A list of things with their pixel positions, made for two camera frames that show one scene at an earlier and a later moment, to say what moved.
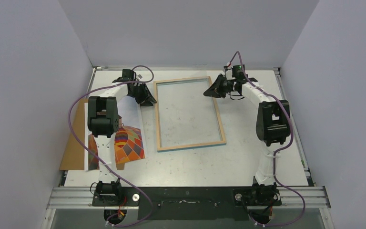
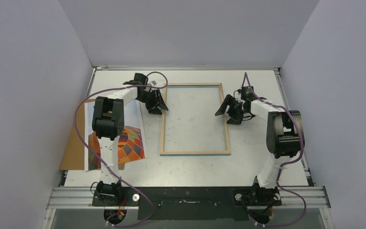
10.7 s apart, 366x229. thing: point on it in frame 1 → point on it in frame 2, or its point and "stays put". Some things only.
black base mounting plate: [188, 202] stays put
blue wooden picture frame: [186, 146] → [164, 121]
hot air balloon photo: [129, 140] stays put
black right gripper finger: [216, 89] → [228, 100]
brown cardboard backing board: [74, 157] stays put
